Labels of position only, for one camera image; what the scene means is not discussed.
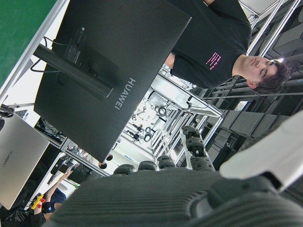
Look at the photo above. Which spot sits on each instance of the person in black t-shirt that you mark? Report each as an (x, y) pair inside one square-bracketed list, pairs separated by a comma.
[(208, 35)]

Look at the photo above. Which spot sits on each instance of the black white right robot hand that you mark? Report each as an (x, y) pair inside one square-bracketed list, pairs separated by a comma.
[(154, 201)]

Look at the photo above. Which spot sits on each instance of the person with dark wristband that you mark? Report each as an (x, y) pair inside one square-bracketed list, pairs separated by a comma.
[(54, 196)]

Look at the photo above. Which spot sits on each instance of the yellow red hand tool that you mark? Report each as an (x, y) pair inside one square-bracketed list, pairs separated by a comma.
[(38, 201)]

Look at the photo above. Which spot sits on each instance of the silver Huawei laptop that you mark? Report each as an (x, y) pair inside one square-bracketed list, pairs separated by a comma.
[(21, 153)]

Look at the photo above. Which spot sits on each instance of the green conveyor belt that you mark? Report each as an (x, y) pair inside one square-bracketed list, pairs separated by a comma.
[(14, 28)]

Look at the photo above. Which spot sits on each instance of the black Huawei monitor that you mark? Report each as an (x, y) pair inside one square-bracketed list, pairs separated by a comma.
[(118, 47)]

